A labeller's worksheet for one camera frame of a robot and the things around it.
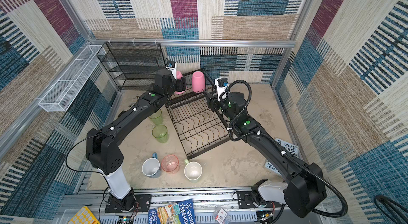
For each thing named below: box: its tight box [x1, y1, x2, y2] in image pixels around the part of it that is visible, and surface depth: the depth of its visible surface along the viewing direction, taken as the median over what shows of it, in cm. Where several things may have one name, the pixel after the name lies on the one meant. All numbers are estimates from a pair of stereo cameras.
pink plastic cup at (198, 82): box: [191, 71, 206, 94], surface depth 87 cm
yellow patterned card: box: [67, 205, 101, 224], surface depth 71 cm
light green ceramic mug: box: [183, 159, 203, 184], surface depth 78 cm
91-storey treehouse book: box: [148, 198, 197, 224], surface depth 70 cm
